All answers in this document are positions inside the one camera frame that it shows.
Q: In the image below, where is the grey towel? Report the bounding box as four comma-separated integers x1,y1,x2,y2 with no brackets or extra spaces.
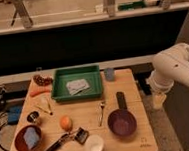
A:
66,79,89,95

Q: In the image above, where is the green plastic tray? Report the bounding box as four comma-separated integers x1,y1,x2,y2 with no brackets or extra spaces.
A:
51,65,103,102

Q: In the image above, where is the blue box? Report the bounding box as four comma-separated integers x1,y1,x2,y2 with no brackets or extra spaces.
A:
7,105,23,125

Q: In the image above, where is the black rectangular block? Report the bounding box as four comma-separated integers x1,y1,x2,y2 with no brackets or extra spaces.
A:
116,92,127,109

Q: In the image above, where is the metal fork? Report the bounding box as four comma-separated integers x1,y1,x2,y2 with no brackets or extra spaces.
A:
98,101,106,127

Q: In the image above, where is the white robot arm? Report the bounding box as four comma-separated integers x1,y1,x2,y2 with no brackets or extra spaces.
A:
147,42,189,109

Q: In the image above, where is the bunch of dark grapes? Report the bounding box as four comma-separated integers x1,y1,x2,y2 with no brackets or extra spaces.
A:
33,74,53,86

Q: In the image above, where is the small black tin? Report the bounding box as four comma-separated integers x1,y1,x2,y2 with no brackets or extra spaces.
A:
27,111,40,125

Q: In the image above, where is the purple bowl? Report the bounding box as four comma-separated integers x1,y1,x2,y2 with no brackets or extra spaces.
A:
107,109,137,137

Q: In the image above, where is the orange carrot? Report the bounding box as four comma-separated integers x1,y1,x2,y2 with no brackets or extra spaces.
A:
30,89,51,97

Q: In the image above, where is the orange fruit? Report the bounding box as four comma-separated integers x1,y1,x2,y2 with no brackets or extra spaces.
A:
59,116,73,131

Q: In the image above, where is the white cup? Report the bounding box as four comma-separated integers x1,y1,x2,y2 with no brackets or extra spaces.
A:
85,134,105,151

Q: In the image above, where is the black handled peeler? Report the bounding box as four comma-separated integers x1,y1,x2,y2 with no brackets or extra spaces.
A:
45,128,90,151

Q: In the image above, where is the brown bowl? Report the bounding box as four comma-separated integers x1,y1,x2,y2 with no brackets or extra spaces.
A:
14,124,42,151

